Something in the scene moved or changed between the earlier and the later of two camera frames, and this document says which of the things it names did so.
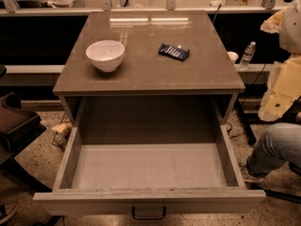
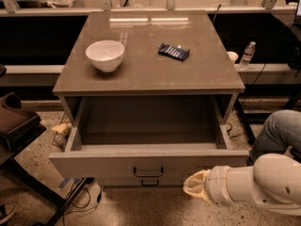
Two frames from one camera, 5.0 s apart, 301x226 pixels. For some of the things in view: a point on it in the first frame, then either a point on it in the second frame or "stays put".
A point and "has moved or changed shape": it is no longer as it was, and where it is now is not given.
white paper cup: x=233 y=56 stays put
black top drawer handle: x=149 y=217 to x=149 y=174
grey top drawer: x=188 y=169 has moved or changed shape
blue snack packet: x=173 y=52 stays put
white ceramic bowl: x=106 y=55 stays put
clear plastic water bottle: x=247 y=56 stays put
